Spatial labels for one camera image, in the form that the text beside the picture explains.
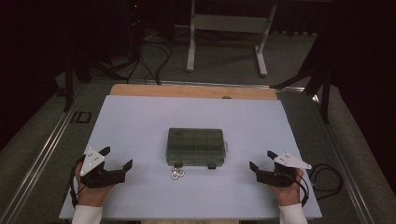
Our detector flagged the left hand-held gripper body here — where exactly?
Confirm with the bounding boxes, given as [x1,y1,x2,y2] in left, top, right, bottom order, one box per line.
[78,147,127,189]

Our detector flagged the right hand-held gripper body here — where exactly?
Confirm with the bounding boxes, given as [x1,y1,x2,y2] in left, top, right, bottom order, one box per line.
[255,151,313,189]

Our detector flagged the green clear compartment box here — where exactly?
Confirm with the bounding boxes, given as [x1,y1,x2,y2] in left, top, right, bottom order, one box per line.
[165,127,229,170]

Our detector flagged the person's left hand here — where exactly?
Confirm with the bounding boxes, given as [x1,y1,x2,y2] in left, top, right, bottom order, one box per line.
[74,162,115,207]

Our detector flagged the person's right hand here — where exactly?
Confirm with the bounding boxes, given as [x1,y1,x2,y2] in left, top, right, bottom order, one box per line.
[270,168,304,207]

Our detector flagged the white table board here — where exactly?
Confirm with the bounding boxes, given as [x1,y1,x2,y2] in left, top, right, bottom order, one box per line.
[59,94,323,221]

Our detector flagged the black tripod stand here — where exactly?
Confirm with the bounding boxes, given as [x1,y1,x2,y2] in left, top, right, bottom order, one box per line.
[62,46,129,113]
[269,18,332,124]

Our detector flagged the left hand-held gripper black cable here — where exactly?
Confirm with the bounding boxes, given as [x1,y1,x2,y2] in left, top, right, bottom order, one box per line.
[68,154,87,209]

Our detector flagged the hand-held gripper black cable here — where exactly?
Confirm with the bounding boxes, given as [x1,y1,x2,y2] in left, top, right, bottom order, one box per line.
[288,167,311,208]
[68,154,87,209]

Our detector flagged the right hand-held gripper black cable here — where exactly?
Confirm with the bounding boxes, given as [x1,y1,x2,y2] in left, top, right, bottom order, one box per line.
[288,167,311,208]

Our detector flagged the black rectangular floor bracket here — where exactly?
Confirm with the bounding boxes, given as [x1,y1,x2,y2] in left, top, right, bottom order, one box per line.
[69,111,92,124]

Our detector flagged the metal floor rail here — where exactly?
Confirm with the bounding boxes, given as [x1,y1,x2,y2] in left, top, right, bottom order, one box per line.
[306,92,375,224]
[0,83,89,224]

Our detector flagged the looped black floor cable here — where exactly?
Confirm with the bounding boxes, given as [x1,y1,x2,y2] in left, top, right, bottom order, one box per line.
[309,162,345,201]

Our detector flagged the black floor cables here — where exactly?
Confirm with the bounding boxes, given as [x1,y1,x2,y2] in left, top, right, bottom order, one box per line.
[125,18,174,86]

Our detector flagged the white metal table frame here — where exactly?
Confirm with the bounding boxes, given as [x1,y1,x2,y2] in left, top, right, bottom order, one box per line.
[186,0,278,77]

